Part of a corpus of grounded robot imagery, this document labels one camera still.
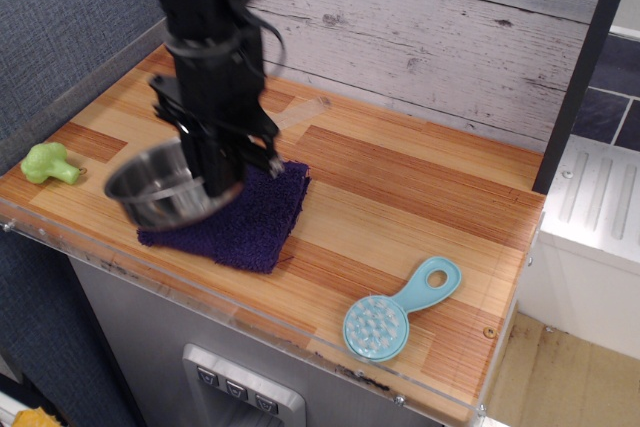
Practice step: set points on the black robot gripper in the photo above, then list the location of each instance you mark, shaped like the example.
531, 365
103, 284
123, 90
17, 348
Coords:
214, 101

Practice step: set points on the stainless steel pot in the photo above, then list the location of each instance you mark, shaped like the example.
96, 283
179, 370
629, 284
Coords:
157, 190

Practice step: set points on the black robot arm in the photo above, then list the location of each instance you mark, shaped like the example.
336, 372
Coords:
217, 20

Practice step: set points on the green toy broccoli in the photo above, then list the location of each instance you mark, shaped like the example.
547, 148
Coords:
49, 160

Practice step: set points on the purple terry cloth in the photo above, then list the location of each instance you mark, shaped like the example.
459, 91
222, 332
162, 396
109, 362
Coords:
250, 232

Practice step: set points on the clear acrylic edge guard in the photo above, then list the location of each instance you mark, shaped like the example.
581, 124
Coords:
148, 314

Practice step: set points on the light blue scrub brush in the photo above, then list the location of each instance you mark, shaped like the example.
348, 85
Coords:
377, 327

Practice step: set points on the silver dispenser panel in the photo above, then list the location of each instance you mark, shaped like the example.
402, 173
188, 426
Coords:
228, 394

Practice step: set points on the yellow object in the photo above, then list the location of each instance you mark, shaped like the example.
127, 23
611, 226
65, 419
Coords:
35, 418

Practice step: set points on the white ribbed box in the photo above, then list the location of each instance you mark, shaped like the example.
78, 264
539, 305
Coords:
583, 270

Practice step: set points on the black vertical post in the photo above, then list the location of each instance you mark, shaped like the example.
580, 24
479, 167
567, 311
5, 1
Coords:
592, 47

